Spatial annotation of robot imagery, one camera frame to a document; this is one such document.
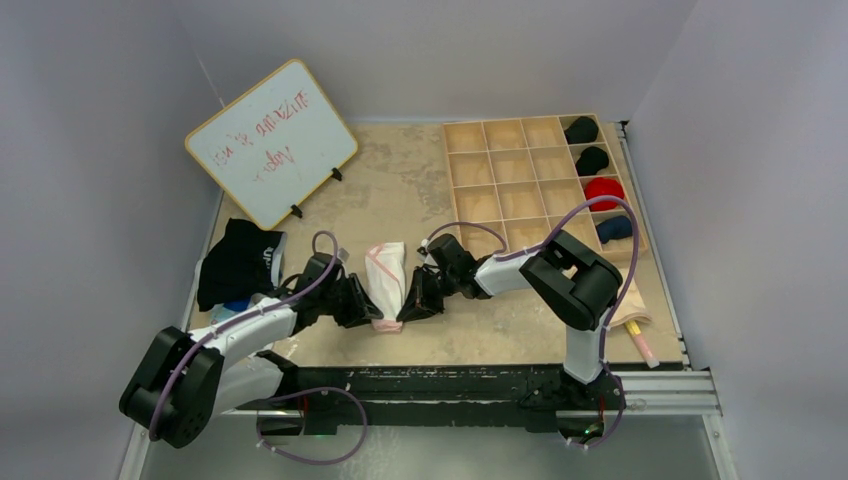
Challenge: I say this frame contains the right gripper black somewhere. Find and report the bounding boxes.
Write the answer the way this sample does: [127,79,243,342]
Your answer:
[400,265,460,324]

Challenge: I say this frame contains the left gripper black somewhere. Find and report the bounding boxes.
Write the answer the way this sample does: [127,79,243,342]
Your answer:
[317,274,380,328]

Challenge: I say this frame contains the white underwear pink trim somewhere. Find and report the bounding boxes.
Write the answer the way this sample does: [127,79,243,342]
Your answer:
[364,242,406,333]

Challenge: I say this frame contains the white whiteboard yellow frame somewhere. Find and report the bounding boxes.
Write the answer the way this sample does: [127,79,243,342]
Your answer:
[184,59,359,230]

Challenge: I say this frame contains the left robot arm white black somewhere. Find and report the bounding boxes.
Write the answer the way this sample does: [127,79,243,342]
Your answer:
[119,253,383,448]

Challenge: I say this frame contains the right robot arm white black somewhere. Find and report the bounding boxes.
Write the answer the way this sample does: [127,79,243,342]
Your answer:
[397,230,624,407]

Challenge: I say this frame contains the black underwear white waistband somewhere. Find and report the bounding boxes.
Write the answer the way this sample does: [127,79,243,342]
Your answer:
[196,218,287,312]

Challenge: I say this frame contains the white blue patterned underwear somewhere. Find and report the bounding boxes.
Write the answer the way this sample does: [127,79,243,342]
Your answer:
[209,298,254,325]

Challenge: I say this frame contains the navy blue rolled underwear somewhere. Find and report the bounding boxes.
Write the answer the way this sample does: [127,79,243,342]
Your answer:
[595,215,634,244]

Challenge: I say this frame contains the red rolled underwear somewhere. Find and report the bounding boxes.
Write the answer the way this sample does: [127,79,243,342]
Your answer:
[584,177,625,212]

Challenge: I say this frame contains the cream beige underwear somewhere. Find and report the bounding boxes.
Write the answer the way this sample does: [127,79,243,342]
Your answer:
[610,280,653,327]

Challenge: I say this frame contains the black rolled underwear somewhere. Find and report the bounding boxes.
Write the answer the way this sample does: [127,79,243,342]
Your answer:
[575,146,610,176]
[564,116,599,145]

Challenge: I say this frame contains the black rolled underwear back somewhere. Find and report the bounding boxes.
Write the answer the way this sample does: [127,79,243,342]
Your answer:
[564,116,599,145]

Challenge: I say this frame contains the wooden compartment organizer tray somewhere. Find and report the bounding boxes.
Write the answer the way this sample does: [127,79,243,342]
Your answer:
[442,113,648,262]

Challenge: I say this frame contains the pink yellow marker pen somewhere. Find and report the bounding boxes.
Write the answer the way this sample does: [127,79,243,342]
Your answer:
[625,320,660,369]

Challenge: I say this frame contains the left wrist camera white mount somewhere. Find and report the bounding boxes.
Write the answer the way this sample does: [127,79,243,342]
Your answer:
[336,248,350,264]

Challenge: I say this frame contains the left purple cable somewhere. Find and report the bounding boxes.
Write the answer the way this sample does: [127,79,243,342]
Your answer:
[148,230,370,466]

